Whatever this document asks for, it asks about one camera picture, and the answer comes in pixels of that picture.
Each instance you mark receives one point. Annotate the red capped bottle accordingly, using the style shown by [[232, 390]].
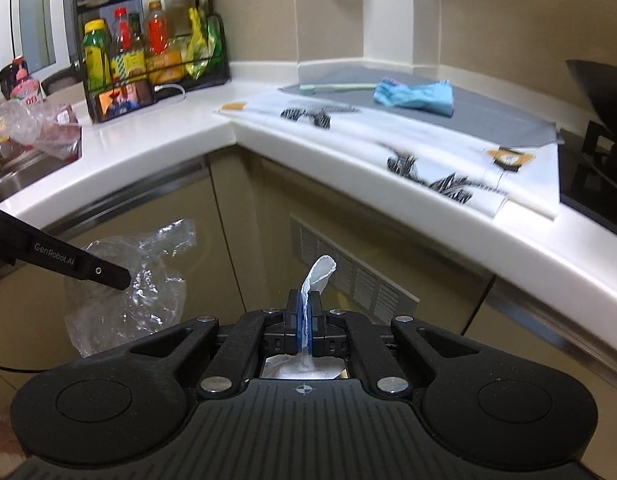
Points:
[[121, 40]]

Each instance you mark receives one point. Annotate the black gas stove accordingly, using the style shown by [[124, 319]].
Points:
[[583, 180]]

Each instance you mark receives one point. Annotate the steel sink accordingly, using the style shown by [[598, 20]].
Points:
[[23, 175]]

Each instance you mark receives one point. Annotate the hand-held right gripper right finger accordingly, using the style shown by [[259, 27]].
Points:
[[312, 322]]

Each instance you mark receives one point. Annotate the yellow snack bag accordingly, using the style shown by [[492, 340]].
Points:
[[196, 40]]

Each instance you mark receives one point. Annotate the pink soap bottle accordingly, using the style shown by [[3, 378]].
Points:
[[26, 87]]

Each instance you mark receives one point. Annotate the black smartphone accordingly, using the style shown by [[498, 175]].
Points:
[[123, 102]]

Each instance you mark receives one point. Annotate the orange-capped red bottle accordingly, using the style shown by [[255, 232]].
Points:
[[156, 30]]

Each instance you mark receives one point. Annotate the white printed counter mat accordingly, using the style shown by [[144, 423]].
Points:
[[378, 130]]

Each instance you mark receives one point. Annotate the cabinet vent grille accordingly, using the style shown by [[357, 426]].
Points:
[[358, 275]]

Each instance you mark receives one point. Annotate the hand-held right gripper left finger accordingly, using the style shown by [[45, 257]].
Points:
[[299, 320]]

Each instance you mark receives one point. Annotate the beige base cabinet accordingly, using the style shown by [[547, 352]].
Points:
[[238, 200]]

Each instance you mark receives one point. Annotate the white tissue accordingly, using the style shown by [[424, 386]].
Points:
[[321, 272]]

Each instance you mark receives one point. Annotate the clear bag of pink packets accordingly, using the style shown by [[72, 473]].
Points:
[[38, 130]]

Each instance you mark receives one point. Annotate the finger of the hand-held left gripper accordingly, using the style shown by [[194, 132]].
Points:
[[106, 272]]

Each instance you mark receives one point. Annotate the dark glass bottle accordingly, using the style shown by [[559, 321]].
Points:
[[136, 27]]

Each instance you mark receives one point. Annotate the grey counter mat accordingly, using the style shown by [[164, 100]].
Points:
[[488, 115]]

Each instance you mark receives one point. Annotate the clear plastic bag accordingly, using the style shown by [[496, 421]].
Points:
[[138, 310]]

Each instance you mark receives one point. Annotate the green snack bag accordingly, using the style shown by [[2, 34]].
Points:
[[215, 40]]

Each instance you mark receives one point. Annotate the light green brush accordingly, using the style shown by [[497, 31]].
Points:
[[338, 87]]

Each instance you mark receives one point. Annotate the yellow green bottle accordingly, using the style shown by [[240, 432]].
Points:
[[97, 55]]

